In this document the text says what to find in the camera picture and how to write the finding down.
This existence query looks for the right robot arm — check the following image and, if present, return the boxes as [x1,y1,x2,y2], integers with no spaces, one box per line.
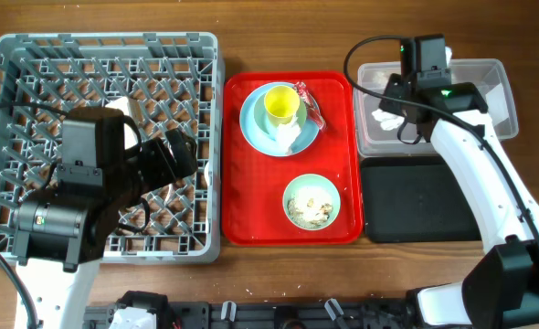
[379,73,539,328]

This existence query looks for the light blue plate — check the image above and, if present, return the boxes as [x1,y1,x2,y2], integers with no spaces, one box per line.
[239,81,319,157]

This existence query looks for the white tissue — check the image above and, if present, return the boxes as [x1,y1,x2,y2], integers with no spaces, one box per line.
[372,109,404,131]
[275,114,301,155]

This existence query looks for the black plastic bin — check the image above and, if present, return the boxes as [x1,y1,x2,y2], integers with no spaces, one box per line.
[360,156,481,243]

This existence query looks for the mint green bowl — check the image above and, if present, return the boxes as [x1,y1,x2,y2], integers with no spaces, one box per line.
[282,174,342,231]

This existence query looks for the light blue small bowl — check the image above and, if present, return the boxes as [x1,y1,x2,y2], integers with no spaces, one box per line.
[254,92,307,139]

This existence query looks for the white plastic spoon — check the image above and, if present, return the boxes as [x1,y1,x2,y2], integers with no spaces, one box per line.
[204,162,211,186]

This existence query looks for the red plastic tray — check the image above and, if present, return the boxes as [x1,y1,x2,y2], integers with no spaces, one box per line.
[221,71,364,247]

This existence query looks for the yellow plastic cup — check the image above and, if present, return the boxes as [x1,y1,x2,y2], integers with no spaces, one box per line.
[263,85,301,127]

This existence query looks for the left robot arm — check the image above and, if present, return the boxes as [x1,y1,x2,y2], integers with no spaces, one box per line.
[12,107,197,328]

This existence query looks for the grey dishwasher rack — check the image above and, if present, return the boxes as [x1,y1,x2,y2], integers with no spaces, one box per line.
[0,32,225,265]

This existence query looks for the rice and peanut shell waste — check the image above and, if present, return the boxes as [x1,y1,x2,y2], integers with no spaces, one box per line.
[287,186,333,229]

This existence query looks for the clear plastic bin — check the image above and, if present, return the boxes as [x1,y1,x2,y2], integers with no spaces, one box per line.
[354,58,519,157]

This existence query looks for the red snack wrapper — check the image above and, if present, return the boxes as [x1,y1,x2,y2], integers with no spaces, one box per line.
[293,81,326,131]

